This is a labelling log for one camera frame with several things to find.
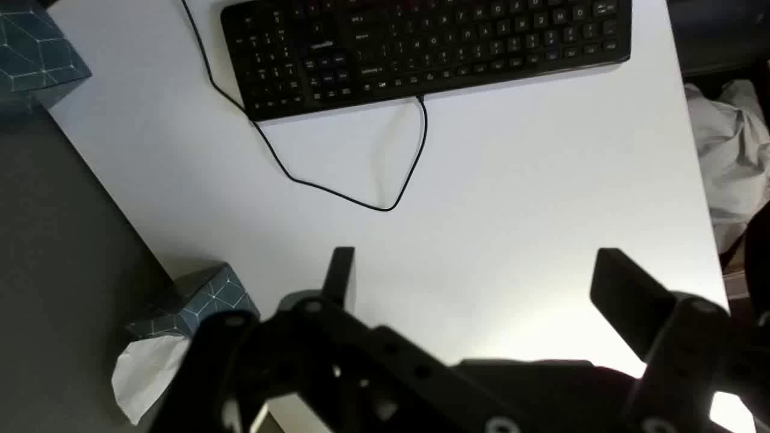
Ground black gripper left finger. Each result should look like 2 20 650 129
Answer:
153 245 524 433

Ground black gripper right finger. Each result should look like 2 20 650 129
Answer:
588 245 770 433

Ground white tissue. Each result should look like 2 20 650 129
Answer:
108 329 194 429

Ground black computer keyboard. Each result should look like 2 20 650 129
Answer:
220 0 632 122

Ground white crumpled cloth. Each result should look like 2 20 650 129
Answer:
683 78 770 257

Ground grey tissue box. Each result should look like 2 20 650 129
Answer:
122 263 263 342

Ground black keyboard cable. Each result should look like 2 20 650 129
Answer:
179 0 430 217

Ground teal patterned box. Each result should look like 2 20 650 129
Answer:
0 4 95 115

